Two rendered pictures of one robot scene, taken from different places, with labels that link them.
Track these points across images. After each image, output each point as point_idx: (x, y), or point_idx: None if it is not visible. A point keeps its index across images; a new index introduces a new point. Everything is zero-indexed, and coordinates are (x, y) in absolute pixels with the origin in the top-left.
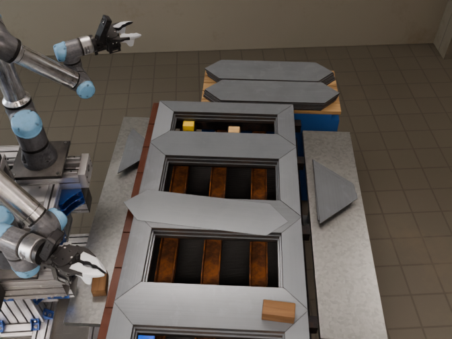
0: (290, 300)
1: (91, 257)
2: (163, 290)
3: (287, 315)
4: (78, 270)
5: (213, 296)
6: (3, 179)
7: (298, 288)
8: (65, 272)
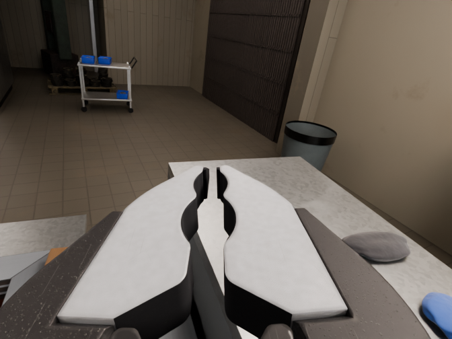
0: (38, 267)
1: (132, 222)
2: None
3: None
4: (295, 233)
5: None
6: None
7: (17, 261)
8: (412, 311)
